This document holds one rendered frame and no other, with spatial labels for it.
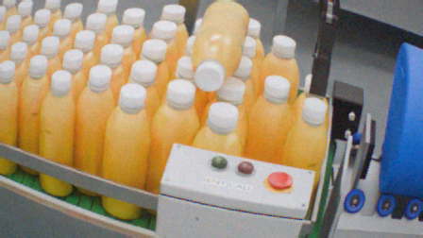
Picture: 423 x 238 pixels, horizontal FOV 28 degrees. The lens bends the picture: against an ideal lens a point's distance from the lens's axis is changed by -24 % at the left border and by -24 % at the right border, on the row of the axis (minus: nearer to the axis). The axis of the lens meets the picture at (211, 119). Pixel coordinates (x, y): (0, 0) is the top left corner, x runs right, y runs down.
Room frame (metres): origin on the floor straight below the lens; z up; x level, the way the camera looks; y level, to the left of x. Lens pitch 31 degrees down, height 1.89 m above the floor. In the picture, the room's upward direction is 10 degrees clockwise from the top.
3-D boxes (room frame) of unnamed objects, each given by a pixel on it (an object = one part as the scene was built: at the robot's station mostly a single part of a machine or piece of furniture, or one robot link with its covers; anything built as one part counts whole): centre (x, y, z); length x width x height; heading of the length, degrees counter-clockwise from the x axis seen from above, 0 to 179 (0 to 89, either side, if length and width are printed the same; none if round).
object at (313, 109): (1.38, -0.15, 1.11); 0.04 x 0.04 x 0.02
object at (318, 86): (1.43, -0.15, 1.14); 0.03 x 0.01 x 0.07; 86
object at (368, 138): (1.46, -0.28, 0.99); 0.10 x 0.02 x 0.12; 176
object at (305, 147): (1.38, -0.15, 1.00); 0.07 x 0.07 x 0.20
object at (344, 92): (1.66, -0.25, 0.95); 0.10 x 0.07 x 0.10; 176
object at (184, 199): (1.18, -0.05, 1.05); 0.20 x 0.10 x 0.10; 86
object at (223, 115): (1.31, -0.01, 1.11); 0.04 x 0.04 x 0.02
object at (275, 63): (1.57, -0.10, 1.00); 0.07 x 0.07 x 0.20
